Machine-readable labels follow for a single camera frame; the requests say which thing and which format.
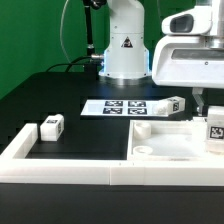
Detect grey cable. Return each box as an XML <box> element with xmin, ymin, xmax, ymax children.
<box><xmin>59</xmin><ymin>0</ymin><xmax>72</xmax><ymax>64</ymax></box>

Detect black cables on table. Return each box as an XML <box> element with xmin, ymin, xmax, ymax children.
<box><xmin>45</xmin><ymin>54</ymin><xmax>105</xmax><ymax>73</ymax></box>

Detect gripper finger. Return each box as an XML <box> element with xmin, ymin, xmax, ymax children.
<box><xmin>192</xmin><ymin>87</ymin><xmax>207</xmax><ymax>116</ymax></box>

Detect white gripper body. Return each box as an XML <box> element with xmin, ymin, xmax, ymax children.
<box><xmin>152</xmin><ymin>4</ymin><xmax>224</xmax><ymax>89</ymax></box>

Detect white sheet with tags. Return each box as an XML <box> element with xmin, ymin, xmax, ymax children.
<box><xmin>81</xmin><ymin>99</ymin><xmax>168</xmax><ymax>117</ymax></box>

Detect white square table top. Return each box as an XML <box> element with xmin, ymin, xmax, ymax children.
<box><xmin>127</xmin><ymin>120</ymin><xmax>211</xmax><ymax>161</ymax></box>

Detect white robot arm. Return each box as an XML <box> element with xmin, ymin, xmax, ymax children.
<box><xmin>99</xmin><ymin>0</ymin><xmax>224</xmax><ymax>106</ymax></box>

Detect white U-shaped obstacle fence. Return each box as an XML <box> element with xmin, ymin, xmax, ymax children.
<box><xmin>0</xmin><ymin>124</ymin><xmax>224</xmax><ymax>186</ymax></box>

